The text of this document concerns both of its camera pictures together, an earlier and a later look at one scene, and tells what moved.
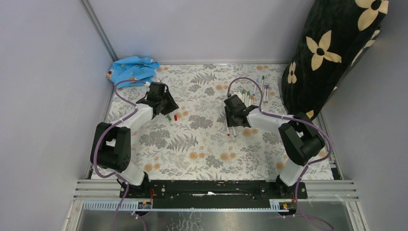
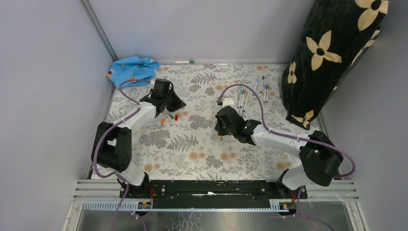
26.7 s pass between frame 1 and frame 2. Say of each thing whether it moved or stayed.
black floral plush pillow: stayed
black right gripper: moved
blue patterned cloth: stayed
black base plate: stayed
